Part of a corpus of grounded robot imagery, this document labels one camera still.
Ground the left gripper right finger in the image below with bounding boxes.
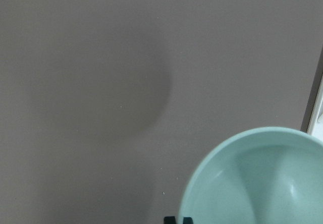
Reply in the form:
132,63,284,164
182,217,193,224

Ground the green bowl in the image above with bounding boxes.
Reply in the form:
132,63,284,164
178,127,322,223

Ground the cream rabbit tray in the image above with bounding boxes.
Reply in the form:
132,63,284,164
307,79,323,141

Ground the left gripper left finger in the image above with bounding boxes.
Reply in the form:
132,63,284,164
164,216,177,224

